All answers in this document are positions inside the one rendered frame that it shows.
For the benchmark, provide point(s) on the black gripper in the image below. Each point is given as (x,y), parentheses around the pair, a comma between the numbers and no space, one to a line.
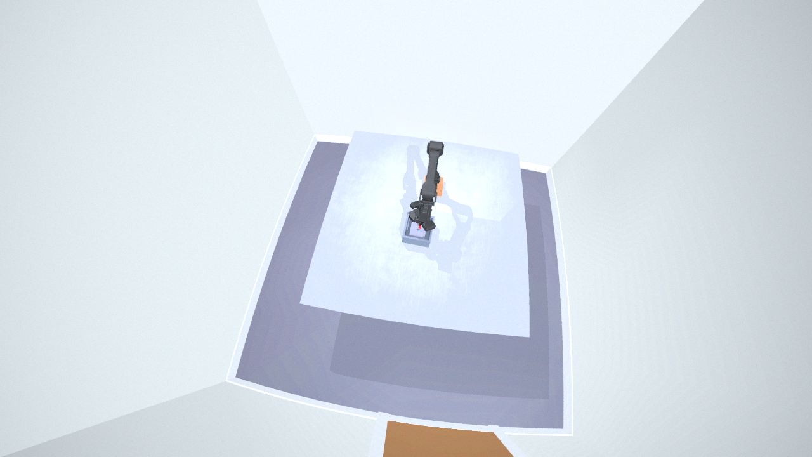
(430,225)

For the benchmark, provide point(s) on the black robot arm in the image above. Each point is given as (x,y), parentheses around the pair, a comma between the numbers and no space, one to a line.
(429,188)

